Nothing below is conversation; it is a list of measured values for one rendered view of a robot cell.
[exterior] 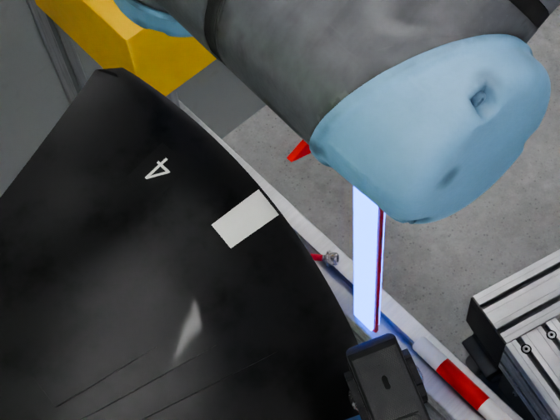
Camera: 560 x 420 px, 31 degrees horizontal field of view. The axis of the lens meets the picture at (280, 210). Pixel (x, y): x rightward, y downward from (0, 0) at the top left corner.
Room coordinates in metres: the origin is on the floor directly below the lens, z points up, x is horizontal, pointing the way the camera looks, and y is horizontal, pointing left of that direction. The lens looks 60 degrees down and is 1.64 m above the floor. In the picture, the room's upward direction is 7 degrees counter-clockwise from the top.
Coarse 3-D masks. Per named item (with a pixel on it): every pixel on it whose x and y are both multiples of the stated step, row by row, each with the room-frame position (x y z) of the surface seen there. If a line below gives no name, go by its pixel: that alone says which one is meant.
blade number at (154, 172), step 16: (160, 144) 0.30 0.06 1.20; (144, 160) 0.29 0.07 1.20; (160, 160) 0.29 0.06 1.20; (176, 160) 0.29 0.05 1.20; (128, 176) 0.29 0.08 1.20; (144, 176) 0.29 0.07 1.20; (160, 176) 0.29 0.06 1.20; (176, 176) 0.28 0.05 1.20; (144, 192) 0.28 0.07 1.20; (160, 192) 0.28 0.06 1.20
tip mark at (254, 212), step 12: (240, 204) 0.27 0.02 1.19; (252, 204) 0.27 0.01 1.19; (264, 204) 0.27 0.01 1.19; (228, 216) 0.26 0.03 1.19; (240, 216) 0.26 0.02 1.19; (252, 216) 0.26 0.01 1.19; (264, 216) 0.26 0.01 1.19; (276, 216) 0.26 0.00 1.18; (216, 228) 0.26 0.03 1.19; (228, 228) 0.26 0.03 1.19; (240, 228) 0.26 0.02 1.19; (252, 228) 0.26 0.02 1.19; (228, 240) 0.25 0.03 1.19; (240, 240) 0.25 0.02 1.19
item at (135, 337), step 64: (64, 128) 0.32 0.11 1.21; (128, 128) 0.31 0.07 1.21; (192, 128) 0.31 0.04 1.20; (64, 192) 0.28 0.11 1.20; (128, 192) 0.28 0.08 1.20; (192, 192) 0.28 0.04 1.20; (0, 256) 0.25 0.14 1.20; (64, 256) 0.25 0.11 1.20; (128, 256) 0.24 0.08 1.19; (192, 256) 0.24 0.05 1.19; (256, 256) 0.24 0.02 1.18; (0, 320) 0.22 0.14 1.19; (64, 320) 0.21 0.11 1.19; (128, 320) 0.21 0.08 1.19; (192, 320) 0.21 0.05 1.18; (256, 320) 0.21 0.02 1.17; (320, 320) 0.21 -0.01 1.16; (0, 384) 0.18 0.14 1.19; (64, 384) 0.18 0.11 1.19; (128, 384) 0.18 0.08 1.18; (192, 384) 0.18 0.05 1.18; (256, 384) 0.18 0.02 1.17; (320, 384) 0.18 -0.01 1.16
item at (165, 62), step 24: (48, 0) 0.59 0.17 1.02; (72, 0) 0.55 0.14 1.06; (96, 0) 0.53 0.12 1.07; (72, 24) 0.56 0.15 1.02; (96, 24) 0.52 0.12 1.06; (120, 24) 0.50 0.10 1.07; (96, 48) 0.54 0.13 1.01; (120, 48) 0.50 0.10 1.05; (144, 48) 0.50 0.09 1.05; (168, 48) 0.51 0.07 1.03; (192, 48) 0.52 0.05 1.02; (144, 72) 0.49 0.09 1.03; (168, 72) 0.50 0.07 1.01; (192, 72) 0.52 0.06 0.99
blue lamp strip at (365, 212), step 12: (360, 192) 0.33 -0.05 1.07; (360, 204) 0.33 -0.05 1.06; (372, 204) 0.32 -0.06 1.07; (360, 216) 0.33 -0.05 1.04; (372, 216) 0.32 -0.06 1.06; (360, 228) 0.33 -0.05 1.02; (372, 228) 0.32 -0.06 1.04; (360, 240) 0.33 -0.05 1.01; (372, 240) 0.32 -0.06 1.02; (360, 252) 0.33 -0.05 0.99; (372, 252) 0.32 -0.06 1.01; (360, 264) 0.33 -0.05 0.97; (372, 264) 0.32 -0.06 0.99; (360, 276) 0.33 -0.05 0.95; (372, 276) 0.32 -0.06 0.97; (360, 288) 0.33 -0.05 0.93; (372, 288) 0.32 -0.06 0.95; (360, 300) 0.33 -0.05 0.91; (372, 300) 0.32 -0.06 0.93; (360, 312) 0.33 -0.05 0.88; (372, 312) 0.32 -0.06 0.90; (372, 324) 0.32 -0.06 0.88
